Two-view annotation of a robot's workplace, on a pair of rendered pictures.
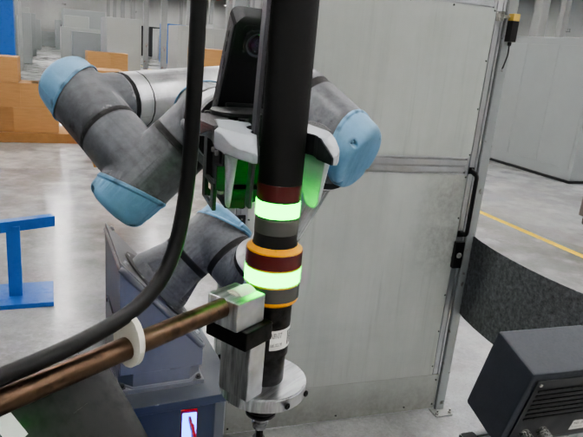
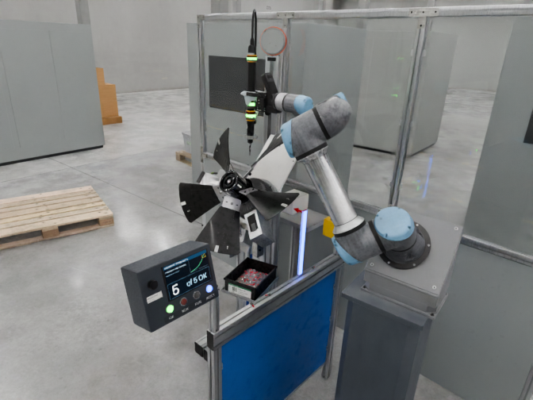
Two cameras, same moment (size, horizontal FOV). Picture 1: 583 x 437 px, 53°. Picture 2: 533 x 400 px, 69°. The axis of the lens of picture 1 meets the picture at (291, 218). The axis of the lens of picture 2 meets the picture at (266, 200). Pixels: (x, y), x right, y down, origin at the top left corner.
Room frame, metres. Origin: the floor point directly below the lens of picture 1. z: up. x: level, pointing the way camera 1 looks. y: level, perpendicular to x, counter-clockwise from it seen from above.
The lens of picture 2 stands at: (2.05, -0.77, 1.87)
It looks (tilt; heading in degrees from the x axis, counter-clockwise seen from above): 22 degrees down; 152
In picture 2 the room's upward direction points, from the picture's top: 2 degrees clockwise
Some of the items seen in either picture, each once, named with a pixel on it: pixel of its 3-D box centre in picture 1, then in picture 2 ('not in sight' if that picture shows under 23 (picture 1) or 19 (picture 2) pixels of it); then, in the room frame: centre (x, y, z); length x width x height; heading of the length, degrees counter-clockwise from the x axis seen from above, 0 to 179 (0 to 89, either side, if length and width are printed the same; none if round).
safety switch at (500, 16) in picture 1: (503, 41); not in sight; (2.58, -0.82, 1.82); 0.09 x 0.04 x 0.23; 109
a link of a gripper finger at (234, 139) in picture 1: (233, 168); not in sight; (0.41, 0.05, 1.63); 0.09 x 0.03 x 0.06; 7
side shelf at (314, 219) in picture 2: not in sight; (297, 215); (0.13, 0.49, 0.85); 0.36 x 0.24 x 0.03; 19
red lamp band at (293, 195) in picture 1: (279, 189); not in sight; (0.42, 0.01, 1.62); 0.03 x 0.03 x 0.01
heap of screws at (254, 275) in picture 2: not in sight; (251, 282); (0.66, -0.09, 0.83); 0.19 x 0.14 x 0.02; 125
